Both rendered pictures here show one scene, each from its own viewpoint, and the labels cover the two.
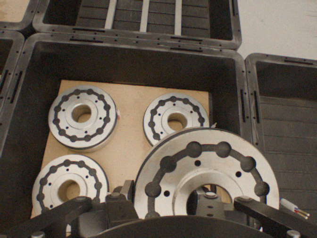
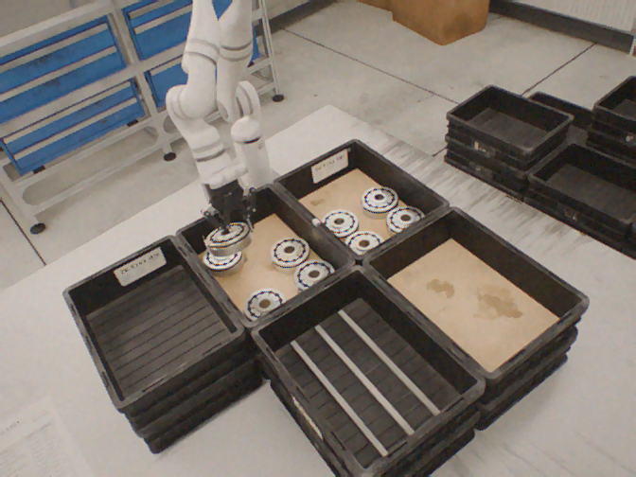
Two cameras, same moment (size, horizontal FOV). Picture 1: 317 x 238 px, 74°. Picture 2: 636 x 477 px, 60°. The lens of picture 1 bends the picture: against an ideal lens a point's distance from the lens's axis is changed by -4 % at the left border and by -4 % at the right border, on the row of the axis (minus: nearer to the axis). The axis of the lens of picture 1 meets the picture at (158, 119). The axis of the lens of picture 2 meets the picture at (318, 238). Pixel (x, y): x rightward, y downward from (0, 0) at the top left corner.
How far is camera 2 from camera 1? 1.20 m
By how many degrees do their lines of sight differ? 64
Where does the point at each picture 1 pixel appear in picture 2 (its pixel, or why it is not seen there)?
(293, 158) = (184, 349)
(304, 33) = not seen: outside the picture
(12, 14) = (431, 295)
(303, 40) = not seen: outside the picture
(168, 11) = (336, 382)
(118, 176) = (277, 275)
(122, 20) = (359, 347)
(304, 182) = (171, 342)
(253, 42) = not seen: outside the picture
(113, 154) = (288, 281)
